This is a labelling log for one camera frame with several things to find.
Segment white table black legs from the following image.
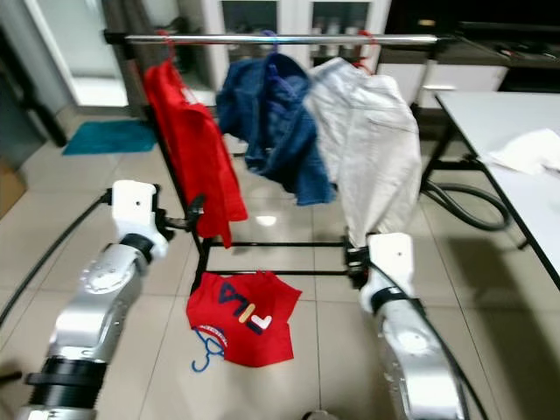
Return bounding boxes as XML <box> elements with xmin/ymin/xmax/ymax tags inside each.
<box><xmin>420</xmin><ymin>90</ymin><xmax>560</xmax><ymax>291</ymax></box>

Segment white glass door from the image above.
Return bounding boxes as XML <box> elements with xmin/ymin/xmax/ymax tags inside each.
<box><xmin>24</xmin><ymin>0</ymin><xmax>130</xmax><ymax>108</ymax></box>

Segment small printed cardboard box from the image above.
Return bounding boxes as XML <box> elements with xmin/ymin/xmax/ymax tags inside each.
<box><xmin>0</xmin><ymin>166</ymin><xmax>28</xmax><ymax>218</ymax></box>

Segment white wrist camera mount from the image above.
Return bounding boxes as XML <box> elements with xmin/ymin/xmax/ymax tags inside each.
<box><xmin>364</xmin><ymin>232</ymin><xmax>416</xmax><ymax>297</ymax></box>
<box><xmin>109</xmin><ymin>179</ymin><xmax>169</xmax><ymax>256</ymax></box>

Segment black desk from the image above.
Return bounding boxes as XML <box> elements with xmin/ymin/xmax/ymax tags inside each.
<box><xmin>0</xmin><ymin>35</ymin><xmax>64</xmax><ymax>148</ymax></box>

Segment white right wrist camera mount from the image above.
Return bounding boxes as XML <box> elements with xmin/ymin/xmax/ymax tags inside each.
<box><xmin>364</xmin><ymin>232</ymin><xmax>416</xmax><ymax>297</ymax></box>

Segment black clothes rack silver rail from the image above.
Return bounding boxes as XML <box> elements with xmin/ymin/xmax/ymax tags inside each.
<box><xmin>102</xmin><ymin>29</ymin><xmax>460</xmax><ymax>294</ymax></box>

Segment teal floor mat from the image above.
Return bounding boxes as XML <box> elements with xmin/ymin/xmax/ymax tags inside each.
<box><xmin>63</xmin><ymin>121</ymin><xmax>151</xmax><ymax>158</ymax></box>

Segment blue denim jacket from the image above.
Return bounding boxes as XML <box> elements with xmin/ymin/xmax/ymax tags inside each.
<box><xmin>215</xmin><ymin>54</ymin><xmax>336</xmax><ymax>207</ymax></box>

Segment red printed T-shirt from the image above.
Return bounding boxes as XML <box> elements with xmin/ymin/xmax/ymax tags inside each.
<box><xmin>185</xmin><ymin>270</ymin><xmax>303</xmax><ymax>367</ymax></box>

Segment blue plastic hanger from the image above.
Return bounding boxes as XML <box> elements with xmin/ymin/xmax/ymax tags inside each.
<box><xmin>261</xmin><ymin>31</ymin><xmax>283</xmax><ymax>80</ymax></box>
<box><xmin>192</xmin><ymin>325</ymin><xmax>228</xmax><ymax>373</ymax></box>

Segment beige denim trousers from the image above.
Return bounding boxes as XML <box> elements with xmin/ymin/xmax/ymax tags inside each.
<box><xmin>304</xmin><ymin>57</ymin><xmax>424</xmax><ymax>249</ymax></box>

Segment red shirt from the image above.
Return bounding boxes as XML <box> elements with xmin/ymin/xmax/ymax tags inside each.
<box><xmin>143</xmin><ymin>59</ymin><xmax>249</xmax><ymax>249</ymax></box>

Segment white glass-door cabinet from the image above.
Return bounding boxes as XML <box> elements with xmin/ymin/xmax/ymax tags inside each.
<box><xmin>199</xmin><ymin>0</ymin><xmax>393</xmax><ymax>97</ymax></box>

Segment grey curtain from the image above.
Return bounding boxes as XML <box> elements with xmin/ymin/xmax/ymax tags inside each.
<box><xmin>101</xmin><ymin>0</ymin><xmax>176</xmax><ymax>123</ymax></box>

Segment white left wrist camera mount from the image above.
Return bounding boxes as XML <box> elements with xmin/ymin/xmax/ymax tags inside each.
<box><xmin>109</xmin><ymin>179</ymin><xmax>169</xmax><ymax>256</ymax></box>

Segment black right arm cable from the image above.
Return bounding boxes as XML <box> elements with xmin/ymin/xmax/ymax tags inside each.
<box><xmin>369</xmin><ymin>261</ymin><xmax>491</xmax><ymax>420</ymax></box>

